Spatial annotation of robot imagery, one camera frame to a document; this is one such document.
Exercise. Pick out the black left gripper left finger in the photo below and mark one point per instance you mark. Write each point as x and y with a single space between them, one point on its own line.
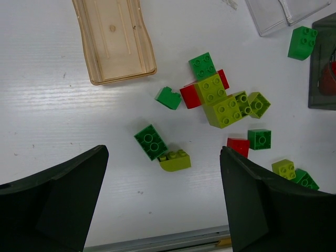
52 210

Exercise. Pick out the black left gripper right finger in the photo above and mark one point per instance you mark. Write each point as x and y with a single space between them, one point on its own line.
267 212

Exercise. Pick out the lime curved lego brick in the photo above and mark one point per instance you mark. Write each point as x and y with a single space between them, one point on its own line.
175 161

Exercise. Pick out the green two-by-four lego upturned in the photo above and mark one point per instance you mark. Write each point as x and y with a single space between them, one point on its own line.
151 142

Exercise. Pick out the small dark green lego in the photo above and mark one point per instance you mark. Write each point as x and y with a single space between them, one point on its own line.
168 98

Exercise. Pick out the red legos in grey bin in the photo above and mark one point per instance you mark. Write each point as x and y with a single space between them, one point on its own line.
327 80

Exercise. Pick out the lime small lego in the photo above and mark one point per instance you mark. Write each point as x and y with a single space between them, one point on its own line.
284 168

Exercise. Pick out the green flat long lego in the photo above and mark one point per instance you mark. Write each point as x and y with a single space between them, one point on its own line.
303 178

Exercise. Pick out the red square lego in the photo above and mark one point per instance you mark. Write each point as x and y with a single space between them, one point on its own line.
239 145

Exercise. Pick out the green square lego upturned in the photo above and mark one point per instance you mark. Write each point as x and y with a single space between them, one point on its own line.
260 139

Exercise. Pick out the lime lego upturned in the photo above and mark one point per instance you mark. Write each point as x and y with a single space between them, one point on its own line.
259 104

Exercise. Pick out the lime lego large block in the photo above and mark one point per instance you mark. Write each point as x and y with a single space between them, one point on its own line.
225 112

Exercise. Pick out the lime lego on stack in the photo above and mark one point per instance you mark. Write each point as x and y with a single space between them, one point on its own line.
210 90

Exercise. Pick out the red curved lego brick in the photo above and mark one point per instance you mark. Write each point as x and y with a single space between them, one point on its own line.
189 93

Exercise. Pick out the grey transparent container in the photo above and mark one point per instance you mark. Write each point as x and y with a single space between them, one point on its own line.
322 66

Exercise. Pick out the green lego on stack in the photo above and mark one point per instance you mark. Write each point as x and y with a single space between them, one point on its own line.
202 66

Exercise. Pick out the green sloped lego brick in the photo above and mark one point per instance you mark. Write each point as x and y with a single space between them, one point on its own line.
302 43

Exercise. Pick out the orange transparent container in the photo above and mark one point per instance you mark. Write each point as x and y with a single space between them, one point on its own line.
115 41

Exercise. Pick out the clear transparent container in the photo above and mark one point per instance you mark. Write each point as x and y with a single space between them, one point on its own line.
270 16

